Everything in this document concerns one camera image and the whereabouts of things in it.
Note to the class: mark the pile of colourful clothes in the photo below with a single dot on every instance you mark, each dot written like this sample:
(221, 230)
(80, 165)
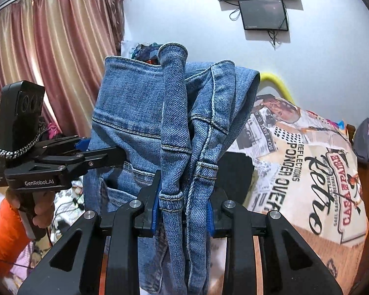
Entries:
(143, 52)

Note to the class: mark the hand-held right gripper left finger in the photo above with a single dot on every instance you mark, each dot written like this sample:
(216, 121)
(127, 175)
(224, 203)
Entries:
(155, 218)

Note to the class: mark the pink striped curtain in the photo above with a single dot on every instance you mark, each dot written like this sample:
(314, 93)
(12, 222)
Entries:
(49, 52)

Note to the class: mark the small wall-mounted black screen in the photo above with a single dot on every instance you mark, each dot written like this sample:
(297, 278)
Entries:
(263, 13)

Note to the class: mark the blue denim pants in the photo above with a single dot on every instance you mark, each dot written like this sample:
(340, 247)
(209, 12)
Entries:
(135, 113)

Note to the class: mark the grey bag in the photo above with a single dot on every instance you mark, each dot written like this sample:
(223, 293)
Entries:
(364, 141)

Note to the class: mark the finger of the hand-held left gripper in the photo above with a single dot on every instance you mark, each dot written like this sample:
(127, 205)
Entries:
(101, 158)
(81, 143)

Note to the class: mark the wooden bed post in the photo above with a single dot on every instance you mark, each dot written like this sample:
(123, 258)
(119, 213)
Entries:
(350, 133)

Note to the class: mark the person's left forearm orange sleeve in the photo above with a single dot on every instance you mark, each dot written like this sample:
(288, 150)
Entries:
(6, 236)

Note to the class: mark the small colourful cloth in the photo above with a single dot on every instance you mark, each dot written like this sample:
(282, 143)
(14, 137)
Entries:
(339, 124)

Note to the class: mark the person's left hand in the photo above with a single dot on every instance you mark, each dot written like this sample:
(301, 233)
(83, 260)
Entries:
(44, 209)

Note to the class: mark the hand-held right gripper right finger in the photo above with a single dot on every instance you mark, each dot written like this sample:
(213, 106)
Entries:
(209, 218)

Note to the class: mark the pink cloth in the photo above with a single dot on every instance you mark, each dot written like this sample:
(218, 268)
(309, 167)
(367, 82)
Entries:
(53, 130)

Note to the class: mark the printed blanket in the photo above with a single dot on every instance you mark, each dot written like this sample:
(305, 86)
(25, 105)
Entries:
(295, 159)

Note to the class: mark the yellow curved tube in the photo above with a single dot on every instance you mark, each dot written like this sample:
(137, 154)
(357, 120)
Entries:
(278, 83)

